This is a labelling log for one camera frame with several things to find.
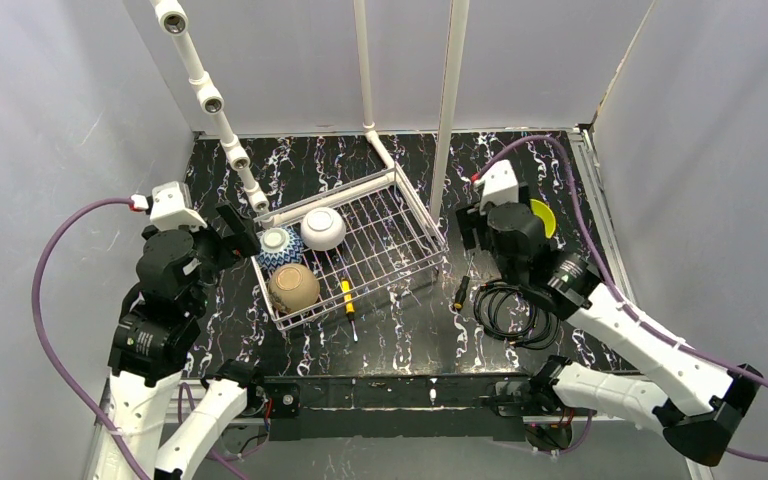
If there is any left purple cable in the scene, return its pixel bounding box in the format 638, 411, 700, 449
31, 197, 153, 480

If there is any grey white bowl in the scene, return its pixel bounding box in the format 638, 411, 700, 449
300, 207, 347, 251

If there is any yellow green bowl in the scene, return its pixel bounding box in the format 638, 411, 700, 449
530, 199, 557, 239

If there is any yellow handled screwdriver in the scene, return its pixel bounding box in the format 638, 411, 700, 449
340, 279, 359, 343

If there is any black orange handled screwdriver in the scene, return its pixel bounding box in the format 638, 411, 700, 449
451, 253, 475, 312

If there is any white bowl brown rim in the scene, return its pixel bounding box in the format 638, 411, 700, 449
267, 263, 320, 314

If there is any white pvc pipe frame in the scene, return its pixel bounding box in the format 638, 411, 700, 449
149, 0, 452, 241

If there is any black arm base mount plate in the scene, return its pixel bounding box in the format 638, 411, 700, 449
202, 374, 597, 443

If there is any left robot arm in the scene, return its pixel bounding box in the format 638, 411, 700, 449
93, 203, 264, 479

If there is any white vertical pole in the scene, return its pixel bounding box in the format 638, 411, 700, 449
428, 0, 470, 224

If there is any purple cable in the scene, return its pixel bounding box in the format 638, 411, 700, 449
473, 135, 768, 464
31, 197, 153, 480

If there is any red patterned blue bowl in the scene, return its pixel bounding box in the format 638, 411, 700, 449
256, 227, 304, 274

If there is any white wire dish rack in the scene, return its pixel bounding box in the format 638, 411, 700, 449
252, 166, 447, 333

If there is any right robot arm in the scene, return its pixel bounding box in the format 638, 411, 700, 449
456, 203, 758, 467

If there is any coiled black cable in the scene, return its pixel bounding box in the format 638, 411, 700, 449
473, 278, 565, 351

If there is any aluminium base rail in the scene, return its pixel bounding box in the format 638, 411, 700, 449
85, 374, 717, 480

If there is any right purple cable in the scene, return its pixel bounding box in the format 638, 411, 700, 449
473, 135, 768, 464

